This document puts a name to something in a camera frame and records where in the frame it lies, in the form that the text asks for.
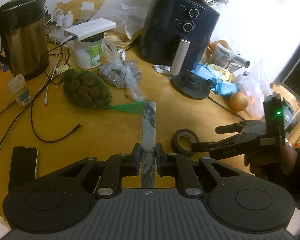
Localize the black electrical tape roll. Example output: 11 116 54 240
171 129 199 157

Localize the marble pattern stick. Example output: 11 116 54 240
141 102 156 189

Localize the person right hand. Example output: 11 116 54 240
244 143 298 180

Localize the yellow onion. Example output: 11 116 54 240
229 92 249 112

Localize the clear shaker bottle grey lid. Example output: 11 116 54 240
282 98 294 128

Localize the white plastic bag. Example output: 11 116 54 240
235 73 273 119

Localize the small black knob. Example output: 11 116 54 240
206 79 215 89

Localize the yellow wet wipes pack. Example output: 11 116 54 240
207 64 232 82

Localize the black monitor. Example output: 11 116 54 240
274 43 300 102

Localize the black kettle base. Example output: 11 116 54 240
171 71 210 100

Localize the blue wet wipes pack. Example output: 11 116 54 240
191 63 218 80

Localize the green net bag of nuts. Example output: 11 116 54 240
63 69 112 109

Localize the foil roll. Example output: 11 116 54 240
219 50 250 68

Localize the plastic bag of seeds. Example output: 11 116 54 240
99 38 146 102

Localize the black smartphone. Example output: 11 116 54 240
8 147 38 191

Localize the small white pill bottle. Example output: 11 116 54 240
7 74 31 107

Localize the black air fryer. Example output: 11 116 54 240
138 0 219 76

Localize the white power bank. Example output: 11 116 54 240
64 18 116 41

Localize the clear plastic bag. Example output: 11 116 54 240
91 0 151 40

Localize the steel electric kettle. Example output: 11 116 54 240
0 0 49 81

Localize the black usb cable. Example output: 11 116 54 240
29 47 83 144

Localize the white charging cable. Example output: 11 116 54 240
43 8 73 106

